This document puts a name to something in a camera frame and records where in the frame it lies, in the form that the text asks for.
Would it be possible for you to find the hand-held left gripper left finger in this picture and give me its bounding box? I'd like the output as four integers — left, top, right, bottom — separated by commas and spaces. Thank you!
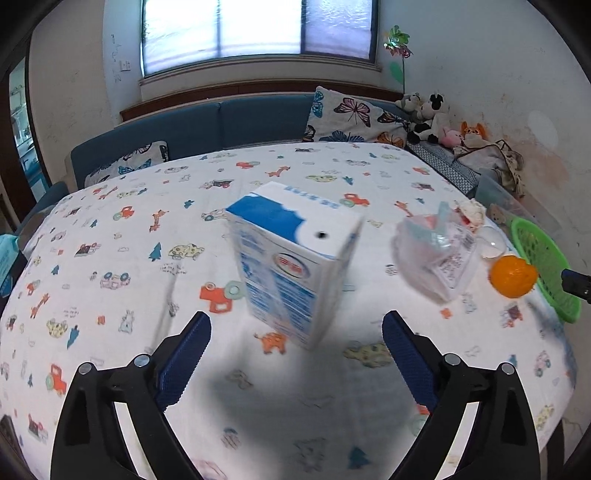
50, 310, 212, 480

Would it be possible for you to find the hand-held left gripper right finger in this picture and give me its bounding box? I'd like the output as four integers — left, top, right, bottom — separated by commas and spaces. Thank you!
382, 310, 542, 480

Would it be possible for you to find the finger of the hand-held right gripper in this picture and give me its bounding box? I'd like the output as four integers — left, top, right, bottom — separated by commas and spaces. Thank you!
561, 269, 591, 305

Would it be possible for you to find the green plastic basket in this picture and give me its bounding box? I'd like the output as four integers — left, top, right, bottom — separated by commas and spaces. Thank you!
510, 218, 583, 324

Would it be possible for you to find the orange spiky ball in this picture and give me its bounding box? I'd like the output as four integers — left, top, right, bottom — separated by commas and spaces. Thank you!
489, 255, 539, 298

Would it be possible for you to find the clear plastic lid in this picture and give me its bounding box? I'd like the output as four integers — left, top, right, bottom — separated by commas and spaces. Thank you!
478, 228, 507, 259

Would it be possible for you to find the clear plastic bag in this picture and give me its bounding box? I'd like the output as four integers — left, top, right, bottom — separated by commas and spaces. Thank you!
392, 202, 479, 304

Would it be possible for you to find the white tissue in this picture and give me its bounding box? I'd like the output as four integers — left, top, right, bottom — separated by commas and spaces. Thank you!
455, 198, 487, 232

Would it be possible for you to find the blue white milk carton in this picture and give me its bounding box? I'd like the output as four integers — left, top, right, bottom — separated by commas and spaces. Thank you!
225, 181, 365, 352

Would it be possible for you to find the clear storage bin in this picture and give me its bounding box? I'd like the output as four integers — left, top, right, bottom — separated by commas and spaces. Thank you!
475, 173, 561, 241

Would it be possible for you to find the printed white blanket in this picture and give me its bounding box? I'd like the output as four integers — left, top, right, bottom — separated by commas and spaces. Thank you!
0, 141, 578, 480

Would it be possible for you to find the beige cloth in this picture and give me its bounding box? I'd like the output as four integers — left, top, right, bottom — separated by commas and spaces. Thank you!
455, 138, 527, 197

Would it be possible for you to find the grey patterned cloth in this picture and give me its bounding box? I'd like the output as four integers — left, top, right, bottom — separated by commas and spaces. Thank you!
406, 141, 478, 195

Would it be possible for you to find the orange fox plush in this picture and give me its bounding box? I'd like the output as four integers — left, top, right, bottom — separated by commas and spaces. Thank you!
455, 121, 488, 148

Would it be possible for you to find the butterfly print pillow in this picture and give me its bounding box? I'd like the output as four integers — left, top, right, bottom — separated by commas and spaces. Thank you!
375, 108, 411, 148
84, 141, 170, 188
302, 86, 385, 144

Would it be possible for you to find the blue wet wipes pack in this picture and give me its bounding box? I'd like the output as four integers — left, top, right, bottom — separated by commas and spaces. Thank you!
0, 233, 21, 296

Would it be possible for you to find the black white cow plush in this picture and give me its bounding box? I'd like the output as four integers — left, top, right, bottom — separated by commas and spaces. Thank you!
406, 93, 451, 145

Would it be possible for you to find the grey plush toy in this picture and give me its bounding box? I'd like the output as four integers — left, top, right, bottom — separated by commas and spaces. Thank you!
394, 92, 426, 121

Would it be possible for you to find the blue sofa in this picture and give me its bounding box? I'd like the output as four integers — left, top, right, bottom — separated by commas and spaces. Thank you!
14, 92, 416, 232

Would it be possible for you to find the brown wooden ledge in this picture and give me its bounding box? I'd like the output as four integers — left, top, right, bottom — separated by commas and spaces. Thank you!
119, 80, 404, 123

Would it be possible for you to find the colourful pinwheel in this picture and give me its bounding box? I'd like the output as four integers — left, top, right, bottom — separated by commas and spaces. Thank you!
383, 25, 413, 95

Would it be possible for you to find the window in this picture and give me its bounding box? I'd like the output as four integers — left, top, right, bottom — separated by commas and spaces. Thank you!
141, 0, 379, 79

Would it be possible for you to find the brown door frame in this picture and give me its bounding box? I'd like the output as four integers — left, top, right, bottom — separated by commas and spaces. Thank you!
0, 55, 51, 227

